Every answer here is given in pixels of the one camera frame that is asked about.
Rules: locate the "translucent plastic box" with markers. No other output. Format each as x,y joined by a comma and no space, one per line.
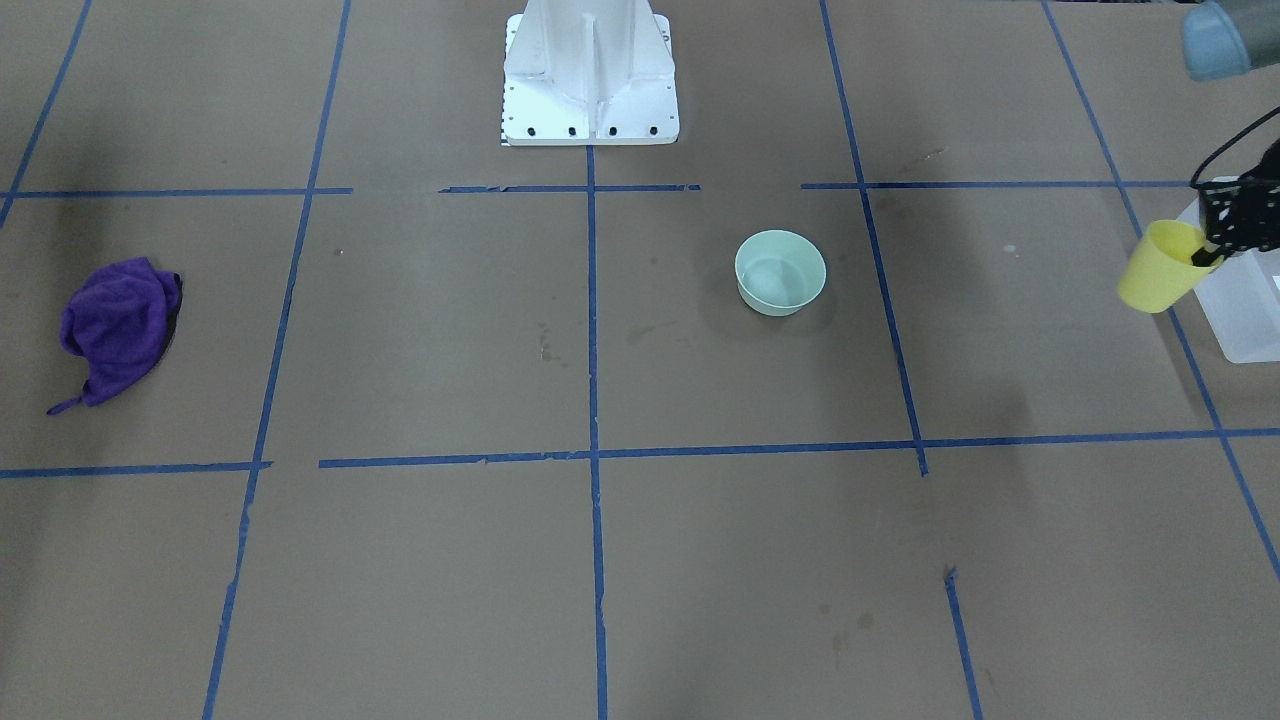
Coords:
1241,301

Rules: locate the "mint green bowl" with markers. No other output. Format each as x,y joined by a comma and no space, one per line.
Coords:
778,273

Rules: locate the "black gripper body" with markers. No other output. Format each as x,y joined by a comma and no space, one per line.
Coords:
1243,217

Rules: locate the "purple cloth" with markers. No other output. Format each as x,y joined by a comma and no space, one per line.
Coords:
121,321

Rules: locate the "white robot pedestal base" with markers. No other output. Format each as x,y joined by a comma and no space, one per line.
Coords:
589,73

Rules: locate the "yellow plastic cup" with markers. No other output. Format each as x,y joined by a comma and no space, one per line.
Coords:
1169,260

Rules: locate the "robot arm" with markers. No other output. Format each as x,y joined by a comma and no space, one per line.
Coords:
1224,39

